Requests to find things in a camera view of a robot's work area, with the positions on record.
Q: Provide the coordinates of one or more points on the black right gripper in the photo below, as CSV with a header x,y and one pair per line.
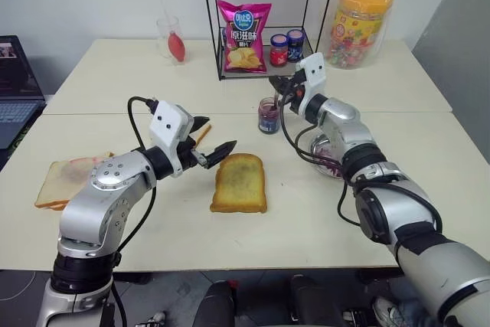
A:
x,y
296,93

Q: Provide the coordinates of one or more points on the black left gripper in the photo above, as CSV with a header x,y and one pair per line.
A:
x,y
188,151

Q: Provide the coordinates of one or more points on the jam-covered spoon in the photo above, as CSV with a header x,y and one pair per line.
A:
x,y
275,100

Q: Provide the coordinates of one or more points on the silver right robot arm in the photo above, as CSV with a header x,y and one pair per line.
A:
x,y
398,204

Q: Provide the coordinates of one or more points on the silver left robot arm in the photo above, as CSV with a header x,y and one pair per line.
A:
x,y
103,204

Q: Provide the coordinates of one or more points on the red jam jar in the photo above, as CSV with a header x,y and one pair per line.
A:
x,y
278,51

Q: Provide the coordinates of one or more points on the open glass jam jar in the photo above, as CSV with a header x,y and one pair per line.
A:
x,y
270,117

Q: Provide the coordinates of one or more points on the blue jam jar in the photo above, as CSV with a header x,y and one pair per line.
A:
x,y
295,46

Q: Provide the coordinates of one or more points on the toasted bread slice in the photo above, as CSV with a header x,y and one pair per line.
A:
x,y
240,183

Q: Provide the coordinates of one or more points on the white bread slices with jam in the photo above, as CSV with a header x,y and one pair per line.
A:
x,y
61,181

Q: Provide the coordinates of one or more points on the pink potato chip bag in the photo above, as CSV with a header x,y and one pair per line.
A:
x,y
245,36

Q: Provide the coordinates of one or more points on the candy jar with orange lid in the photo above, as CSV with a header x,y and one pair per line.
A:
x,y
358,28

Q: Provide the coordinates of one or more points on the red bulb-shaped object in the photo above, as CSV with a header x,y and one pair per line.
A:
x,y
177,46

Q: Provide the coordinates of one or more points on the clear plastic cup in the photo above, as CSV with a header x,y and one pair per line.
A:
x,y
166,45

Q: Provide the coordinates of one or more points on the clear plastic bag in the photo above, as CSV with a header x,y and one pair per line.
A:
x,y
383,51

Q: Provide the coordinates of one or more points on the dark rounded shape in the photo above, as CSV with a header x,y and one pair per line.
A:
x,y
218,304
314,300

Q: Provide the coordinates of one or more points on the dark laptop computer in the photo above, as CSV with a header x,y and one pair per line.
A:
x,y
17,86

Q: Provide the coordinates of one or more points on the white sneaker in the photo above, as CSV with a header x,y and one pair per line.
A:
x,y
388,313

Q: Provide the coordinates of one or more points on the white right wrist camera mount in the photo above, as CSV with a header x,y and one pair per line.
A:
x,y
314,74

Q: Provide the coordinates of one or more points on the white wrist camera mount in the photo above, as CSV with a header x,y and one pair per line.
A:
x,y
314,74
168,124

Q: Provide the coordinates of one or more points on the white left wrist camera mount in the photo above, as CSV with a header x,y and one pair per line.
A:
x,y
168,124

